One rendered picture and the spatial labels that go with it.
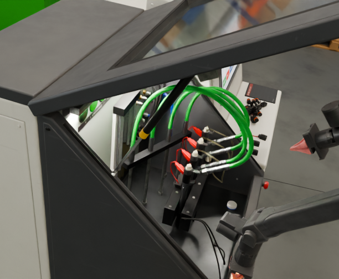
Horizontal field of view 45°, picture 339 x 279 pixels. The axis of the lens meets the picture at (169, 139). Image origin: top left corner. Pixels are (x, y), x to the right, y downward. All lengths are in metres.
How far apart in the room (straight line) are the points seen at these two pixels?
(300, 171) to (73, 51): 2.56
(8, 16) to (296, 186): 3.49
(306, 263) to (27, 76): 2.16
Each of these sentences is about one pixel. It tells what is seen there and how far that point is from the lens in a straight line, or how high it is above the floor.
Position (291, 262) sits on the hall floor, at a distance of 2.73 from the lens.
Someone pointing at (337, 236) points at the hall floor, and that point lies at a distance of 3.03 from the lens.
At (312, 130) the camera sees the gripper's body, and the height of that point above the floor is 1.34.
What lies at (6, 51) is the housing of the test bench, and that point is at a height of 1.50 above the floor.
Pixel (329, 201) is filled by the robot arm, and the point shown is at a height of 1.44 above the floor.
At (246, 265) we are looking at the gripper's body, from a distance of 1.21.
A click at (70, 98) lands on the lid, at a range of 0.89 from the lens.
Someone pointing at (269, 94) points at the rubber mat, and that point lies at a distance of 2.23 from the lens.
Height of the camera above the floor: 1.99
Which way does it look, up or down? 36 degrees down
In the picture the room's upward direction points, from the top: 8 degrees clockwise
